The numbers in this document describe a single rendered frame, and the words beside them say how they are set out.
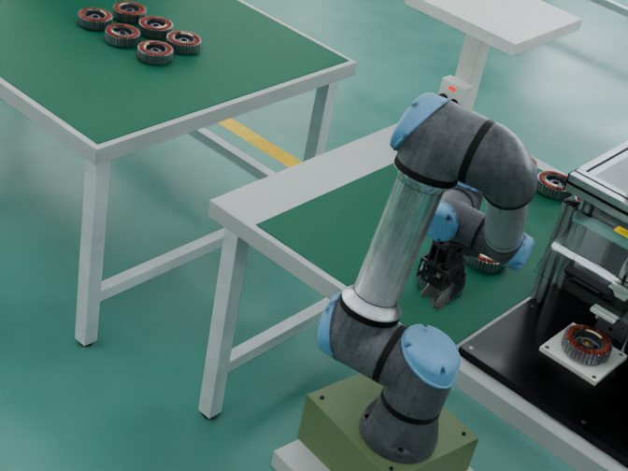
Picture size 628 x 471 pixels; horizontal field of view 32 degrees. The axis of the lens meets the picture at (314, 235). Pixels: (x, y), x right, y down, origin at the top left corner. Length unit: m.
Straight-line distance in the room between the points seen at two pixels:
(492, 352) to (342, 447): 0.55
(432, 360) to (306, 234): 0.91
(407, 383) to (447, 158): 0.42
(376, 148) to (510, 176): 1.45
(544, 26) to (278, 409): 1.36
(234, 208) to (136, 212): 1.32
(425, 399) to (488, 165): 0.45
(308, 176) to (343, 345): 1.10
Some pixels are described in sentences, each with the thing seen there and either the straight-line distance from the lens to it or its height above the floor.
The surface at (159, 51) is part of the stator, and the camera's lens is 3.55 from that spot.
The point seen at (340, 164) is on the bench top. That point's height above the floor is 0.75.
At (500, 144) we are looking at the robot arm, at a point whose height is 1.48.
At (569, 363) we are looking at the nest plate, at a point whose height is 0.78.
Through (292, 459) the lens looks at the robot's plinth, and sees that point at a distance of 2.20.
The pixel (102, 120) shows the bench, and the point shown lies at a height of 0.75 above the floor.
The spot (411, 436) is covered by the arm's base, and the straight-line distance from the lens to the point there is 2.08.
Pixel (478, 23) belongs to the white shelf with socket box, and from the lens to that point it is 3.04.
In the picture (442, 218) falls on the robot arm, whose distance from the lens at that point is 2.21.
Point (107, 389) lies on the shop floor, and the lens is 3.40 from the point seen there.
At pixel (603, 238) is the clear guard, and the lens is 2.50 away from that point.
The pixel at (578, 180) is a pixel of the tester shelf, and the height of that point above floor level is 1.11.
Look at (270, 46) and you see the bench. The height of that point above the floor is 0.75.
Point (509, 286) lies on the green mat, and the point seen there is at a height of 0.75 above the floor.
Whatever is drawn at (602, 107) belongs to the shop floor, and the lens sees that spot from 5.78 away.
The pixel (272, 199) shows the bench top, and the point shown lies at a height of 0.75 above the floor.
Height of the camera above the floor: 2.30
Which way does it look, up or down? 33 degrees down
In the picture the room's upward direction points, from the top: 11 degrees clockwise
